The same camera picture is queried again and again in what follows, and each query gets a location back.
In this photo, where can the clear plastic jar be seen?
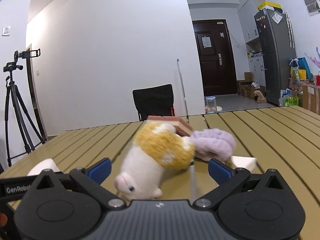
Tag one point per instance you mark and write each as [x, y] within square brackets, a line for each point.
[210, 104]

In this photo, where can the dark entrance door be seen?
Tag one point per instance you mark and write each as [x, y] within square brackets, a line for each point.
[216, 57]

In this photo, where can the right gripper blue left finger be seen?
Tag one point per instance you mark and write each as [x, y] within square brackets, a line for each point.
[99, 171]

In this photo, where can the white foam wedge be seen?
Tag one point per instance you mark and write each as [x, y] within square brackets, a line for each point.
[248, 163]

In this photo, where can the cardboard boxes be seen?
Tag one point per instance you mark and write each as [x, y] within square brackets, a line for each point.
[311, 97]

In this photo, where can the layered cake sponge toy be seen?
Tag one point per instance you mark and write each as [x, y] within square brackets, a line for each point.
[181, 126]

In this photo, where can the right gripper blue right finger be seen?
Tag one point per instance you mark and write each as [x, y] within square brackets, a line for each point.
[219, 171]

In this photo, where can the yellow white plush toy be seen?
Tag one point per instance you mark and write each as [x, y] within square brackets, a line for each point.
[155, 148]

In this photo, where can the black camera tripod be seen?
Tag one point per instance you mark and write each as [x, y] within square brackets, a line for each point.
[14, 95]

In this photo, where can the left hand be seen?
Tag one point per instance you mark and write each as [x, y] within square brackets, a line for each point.
[3, 220]

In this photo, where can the white mop pole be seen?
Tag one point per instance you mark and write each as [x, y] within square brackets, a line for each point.
[182, 87]

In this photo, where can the grey refrigerator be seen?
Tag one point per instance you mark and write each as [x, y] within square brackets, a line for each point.
[277, 48]

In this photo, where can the lilac fluffy cloth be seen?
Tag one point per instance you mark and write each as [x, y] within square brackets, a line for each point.
[213, 143]

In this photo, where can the black folding chair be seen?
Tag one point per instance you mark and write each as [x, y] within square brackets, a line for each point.
[154, 101]

